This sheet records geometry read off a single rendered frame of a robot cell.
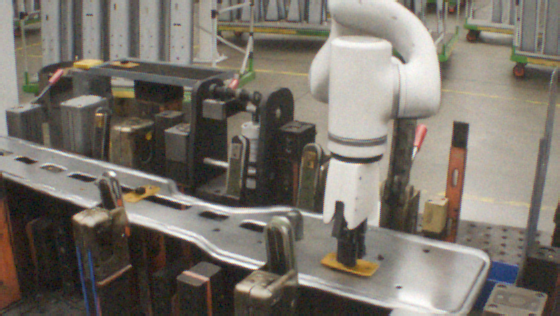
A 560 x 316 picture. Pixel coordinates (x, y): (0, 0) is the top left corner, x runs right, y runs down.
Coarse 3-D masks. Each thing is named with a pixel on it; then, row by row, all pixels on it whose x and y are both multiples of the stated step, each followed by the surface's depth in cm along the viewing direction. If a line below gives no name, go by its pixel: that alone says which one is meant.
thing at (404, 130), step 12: (396, 120) 108; (408, 120) 108; (396, 132) 109; (408, 132) 108; (396, 144) 110; (408, 144) 108; (396, 156) 110; (408, 156) 108; (396, 168) 111; (408, 168) 109; (408, 180) 110
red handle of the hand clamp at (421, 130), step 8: (416, 128) 118; (424, 128) 117; (416, 136) 116; (424, 136) 117; (416, 144) 115; (416, 152) 115; (400, 176) 112; (400, 184) 111; (392, 192) 111; (400, 192) 111
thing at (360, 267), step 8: (328, 256) 100; (328, 264) 97; (336, 264) 97; (344, 264) 97; (360, 264) 97; (368, 264) 97; (376, 264) 97; (352, 272) 95; (360, 272) 95; (368, 272) 95
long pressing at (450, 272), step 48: (0, 144) 152; (48, 192) 125; (96, 192) 124; (192, 240) 107; (240, 240) 106; (384, 240) 106; (432, 240) 105; (336, 288) 92; (384, 288) 92; (432, 288) 91; (480, 288) 92
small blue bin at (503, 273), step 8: (496, 264) 142; (504, 264) 141; (512, 264) 140; (496, 272) 142; (504, 272) 141; (512, 272) 140; (488, 280) 134; (496, 280) 133; (504, 280) 141; (512, 280) 140; (488, 288) 135; (480, 296) 136; (488, 296) 135; (480, 304) 137
